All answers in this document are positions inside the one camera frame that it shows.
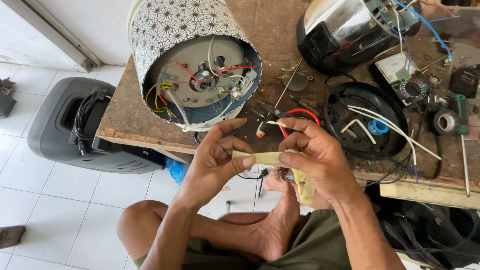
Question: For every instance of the person's left hand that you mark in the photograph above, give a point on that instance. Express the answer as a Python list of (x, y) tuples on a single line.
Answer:
[(210, 168)]

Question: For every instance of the person's right hand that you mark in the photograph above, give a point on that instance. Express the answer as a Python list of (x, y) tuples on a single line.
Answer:
[(326, 165)]

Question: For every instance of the pale yellow tape strip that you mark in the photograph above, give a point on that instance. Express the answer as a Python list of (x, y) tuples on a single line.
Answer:
[(268, 157)]

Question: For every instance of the blue plastic bag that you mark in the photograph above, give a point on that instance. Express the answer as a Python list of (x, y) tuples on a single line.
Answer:
[(176, 170)]

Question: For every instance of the black round bottom cover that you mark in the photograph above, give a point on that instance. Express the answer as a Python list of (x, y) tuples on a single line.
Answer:
[(360, 146)]

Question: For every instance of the blue solder spool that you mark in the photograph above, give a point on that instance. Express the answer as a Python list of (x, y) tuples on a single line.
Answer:
[(378, 126)]

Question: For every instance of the person's legs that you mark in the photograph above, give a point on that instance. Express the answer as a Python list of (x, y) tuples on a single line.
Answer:
[(232, 232)]

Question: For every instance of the olive green shorts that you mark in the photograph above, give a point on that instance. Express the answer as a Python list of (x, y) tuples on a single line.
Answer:
[(318, 243)]

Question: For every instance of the round metal disc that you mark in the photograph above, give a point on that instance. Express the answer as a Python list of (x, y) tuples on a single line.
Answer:
[(294, 80)]

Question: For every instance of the analog multimeter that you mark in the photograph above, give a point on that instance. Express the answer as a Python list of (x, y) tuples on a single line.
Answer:
[(408, 88)]

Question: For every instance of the floral patterned rice cooker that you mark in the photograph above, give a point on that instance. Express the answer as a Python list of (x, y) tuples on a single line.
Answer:
[(187, 48)]

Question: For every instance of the black tape roll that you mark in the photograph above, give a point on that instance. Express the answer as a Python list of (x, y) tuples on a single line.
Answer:
[(446, 122)]

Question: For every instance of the chrome and black rice cooker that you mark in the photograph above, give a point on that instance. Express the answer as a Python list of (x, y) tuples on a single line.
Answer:
[(345, 30)]

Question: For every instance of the small black box device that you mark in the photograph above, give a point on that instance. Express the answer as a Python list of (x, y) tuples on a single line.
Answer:
[(465, 80)]

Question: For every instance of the grey plastic speaker box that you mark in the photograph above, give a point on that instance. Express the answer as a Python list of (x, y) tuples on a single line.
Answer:
[(48, 131)]

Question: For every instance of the brown flat floor object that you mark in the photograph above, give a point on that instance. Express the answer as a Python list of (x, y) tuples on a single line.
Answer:
[(11, 236)]

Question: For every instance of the grey door frame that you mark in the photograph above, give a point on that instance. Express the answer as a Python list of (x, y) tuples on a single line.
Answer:
[(56, 33)]

